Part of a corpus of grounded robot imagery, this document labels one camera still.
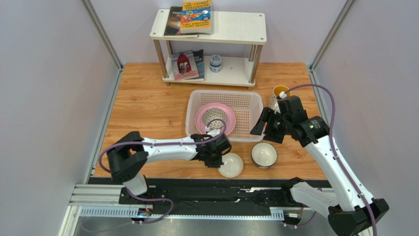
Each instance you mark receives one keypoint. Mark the white mug with yellow interior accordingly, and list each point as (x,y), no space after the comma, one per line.
(279,91)

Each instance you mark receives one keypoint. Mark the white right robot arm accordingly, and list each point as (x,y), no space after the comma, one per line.
(354,209)

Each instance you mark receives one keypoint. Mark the white bowl with dark exterior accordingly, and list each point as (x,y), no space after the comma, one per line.
(263,155)

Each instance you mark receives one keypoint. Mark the dark book on top shelf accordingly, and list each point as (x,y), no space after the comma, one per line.
(172,29)

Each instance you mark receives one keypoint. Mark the brown patterned ceramic bowl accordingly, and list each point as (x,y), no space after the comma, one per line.
(213,116)

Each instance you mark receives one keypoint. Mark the white bowl with orange rim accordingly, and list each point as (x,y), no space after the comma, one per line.
(232,165)

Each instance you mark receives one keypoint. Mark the pink cover book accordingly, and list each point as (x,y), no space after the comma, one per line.
(184,66)

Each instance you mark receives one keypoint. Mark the dark book on lower shelf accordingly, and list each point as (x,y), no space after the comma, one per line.
(199,60)

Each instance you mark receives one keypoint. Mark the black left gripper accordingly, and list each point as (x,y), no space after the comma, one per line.
(215,164)

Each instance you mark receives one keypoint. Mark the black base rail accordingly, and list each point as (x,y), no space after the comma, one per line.
(213,197)

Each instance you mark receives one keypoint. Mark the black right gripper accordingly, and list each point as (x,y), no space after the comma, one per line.
(270,122)

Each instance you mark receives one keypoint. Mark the pink plastic plate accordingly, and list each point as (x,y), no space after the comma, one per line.
(228,126)

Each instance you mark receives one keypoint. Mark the colourful treehouse book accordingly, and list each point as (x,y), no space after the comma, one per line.
(196,17)

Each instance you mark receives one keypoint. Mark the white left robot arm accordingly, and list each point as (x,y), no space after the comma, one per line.
(127,156)

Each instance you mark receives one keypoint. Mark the dark book on shelf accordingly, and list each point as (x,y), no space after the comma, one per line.
(199,60)
(172,29)

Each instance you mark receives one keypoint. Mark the white perforated plastic bin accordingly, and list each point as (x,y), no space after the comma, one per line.
(239,110)

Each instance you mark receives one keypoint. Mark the small blue white jar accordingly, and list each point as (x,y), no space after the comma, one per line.
(215,63)

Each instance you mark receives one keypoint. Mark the white two-tier shelf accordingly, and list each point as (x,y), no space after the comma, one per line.
(228,27)

